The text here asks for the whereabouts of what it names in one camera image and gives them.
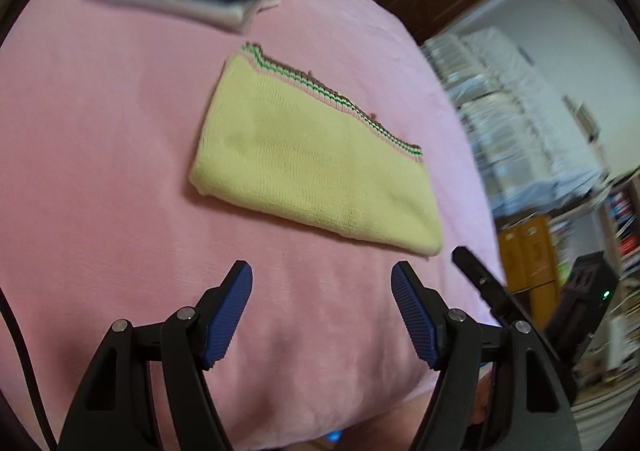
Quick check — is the pink fleece blanket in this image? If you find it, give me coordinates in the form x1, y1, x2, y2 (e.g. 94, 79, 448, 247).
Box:
0, 0, 506, 447

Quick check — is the bookshelf with books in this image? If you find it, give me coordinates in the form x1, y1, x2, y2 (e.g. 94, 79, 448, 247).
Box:
550, 171, 640, 382

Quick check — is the yellow wooden drawer cabinet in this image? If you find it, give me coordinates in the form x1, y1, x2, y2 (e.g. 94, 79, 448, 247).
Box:
495, 216, 558, 317

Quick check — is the black cable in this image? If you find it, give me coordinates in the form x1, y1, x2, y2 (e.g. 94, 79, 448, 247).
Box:
0, 283, 58, 451

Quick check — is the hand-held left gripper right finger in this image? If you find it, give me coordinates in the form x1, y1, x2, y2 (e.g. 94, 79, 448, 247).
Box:
391, 262, 583, 451

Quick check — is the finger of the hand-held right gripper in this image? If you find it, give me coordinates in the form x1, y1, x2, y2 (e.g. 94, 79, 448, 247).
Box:
451, 246, 528, 328

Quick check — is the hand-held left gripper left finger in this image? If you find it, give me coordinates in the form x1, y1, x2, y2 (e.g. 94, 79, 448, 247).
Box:
57, 259, 253, 451

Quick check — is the yellow knit cardigan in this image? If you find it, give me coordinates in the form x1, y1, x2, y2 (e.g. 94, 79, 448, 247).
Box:
187, 42, 445, 257

